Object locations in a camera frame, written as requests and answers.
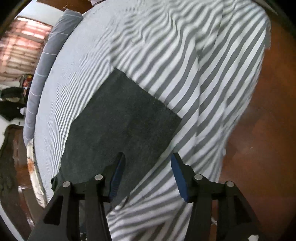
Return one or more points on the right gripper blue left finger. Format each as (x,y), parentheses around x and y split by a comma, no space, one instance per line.
(60,219)

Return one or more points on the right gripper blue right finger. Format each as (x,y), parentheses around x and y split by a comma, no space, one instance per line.
(236,219)

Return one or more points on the dark grey denim pants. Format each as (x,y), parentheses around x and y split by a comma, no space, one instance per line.
(120,117)

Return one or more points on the dark wooden headboard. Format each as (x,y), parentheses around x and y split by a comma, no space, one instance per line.
(17,196)

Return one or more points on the floral white orange pillow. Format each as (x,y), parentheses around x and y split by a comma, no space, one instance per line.
(35,176)

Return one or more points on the dark jackets on rack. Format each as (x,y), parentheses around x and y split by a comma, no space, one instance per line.
(12,101)

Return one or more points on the grey white striped bed sheet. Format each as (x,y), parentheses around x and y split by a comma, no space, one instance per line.
(201,59)

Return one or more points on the pink patterned curtain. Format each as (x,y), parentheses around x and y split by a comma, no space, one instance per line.
(21,47)

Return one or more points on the grey rolled duvet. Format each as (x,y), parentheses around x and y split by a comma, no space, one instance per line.
(56,39)

